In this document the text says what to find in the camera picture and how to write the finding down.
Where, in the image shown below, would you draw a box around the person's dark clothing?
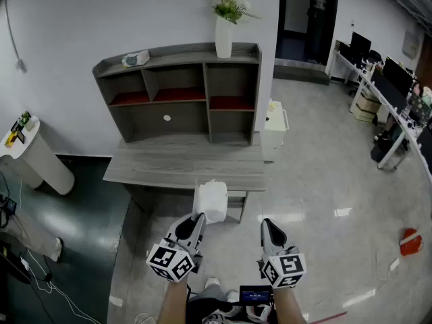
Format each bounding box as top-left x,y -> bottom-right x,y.
187,283 -> 277,324

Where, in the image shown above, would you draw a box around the large black computer monitor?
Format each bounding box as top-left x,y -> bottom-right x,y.
383,56 -> 415,96

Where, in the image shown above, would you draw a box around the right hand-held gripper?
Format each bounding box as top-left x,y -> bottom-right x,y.
256,218 -> 307,289

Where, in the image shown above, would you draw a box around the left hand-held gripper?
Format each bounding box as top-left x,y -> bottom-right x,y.
145,213 -> 207,283

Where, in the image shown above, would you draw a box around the white curved side table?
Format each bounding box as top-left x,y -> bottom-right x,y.
0,115 -> 76,195

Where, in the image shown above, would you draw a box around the wooden shelf unit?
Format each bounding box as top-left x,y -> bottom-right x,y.
91,42 -> 263,147

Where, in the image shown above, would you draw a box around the person's right forearm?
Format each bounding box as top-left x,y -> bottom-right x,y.
271,283 -> 308,324

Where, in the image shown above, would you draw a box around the stacked cardboard boxes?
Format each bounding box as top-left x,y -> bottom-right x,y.
352,91 -> 382,123

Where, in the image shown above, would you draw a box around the grey doorway ramp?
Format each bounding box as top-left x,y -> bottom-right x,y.
273,57 -> 330,86

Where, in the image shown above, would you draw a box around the black screen device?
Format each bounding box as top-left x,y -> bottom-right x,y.
238,284 -> 273,306

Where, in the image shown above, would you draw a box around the white paper tissue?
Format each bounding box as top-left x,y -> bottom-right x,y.
192,178 -> 229,225

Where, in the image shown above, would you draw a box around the red plastic dustpan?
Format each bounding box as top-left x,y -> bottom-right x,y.
400,227 -> 425,257

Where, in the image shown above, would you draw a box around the small potted plant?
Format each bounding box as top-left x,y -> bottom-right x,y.
18,111 -> 38,131

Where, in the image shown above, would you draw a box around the long white office desk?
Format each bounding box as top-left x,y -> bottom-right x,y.
325,38 -> 432,171

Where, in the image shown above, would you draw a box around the white floor cable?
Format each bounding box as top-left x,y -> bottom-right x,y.
20,246 -> 102,324

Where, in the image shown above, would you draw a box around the pastel patterned tissue box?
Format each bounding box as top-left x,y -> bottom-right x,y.
121,50 -> 151,69

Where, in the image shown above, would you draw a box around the person's left forearm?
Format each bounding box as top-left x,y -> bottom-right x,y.
159,279 -> 190,324

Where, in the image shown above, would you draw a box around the grey wall electrical panel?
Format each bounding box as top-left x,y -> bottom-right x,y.
401,30 -> 421,59

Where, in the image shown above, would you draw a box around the black picture frame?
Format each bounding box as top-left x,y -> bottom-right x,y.
9,119 -> 26,144

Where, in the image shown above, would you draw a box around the black door frame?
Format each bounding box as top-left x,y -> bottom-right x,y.
279,0 -> 340,67

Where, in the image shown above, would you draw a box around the white rolling cabinet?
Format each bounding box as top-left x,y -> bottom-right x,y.
263,100 -> 290,163

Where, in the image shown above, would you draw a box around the tall white vase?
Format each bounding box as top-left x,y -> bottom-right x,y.
215,15 -> 234,59

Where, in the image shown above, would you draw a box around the white artificial flower bouquet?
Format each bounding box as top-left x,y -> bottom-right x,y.
195,0 -> 263,25

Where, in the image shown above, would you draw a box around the small black computer monitor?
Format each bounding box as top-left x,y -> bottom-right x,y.
349,31 -> 372,65

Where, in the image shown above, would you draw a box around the grey wooden shelf desk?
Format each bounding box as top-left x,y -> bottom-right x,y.
91,42 -> 267,224

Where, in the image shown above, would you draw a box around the black waste bin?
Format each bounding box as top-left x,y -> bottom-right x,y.
370,140 -> 389,163

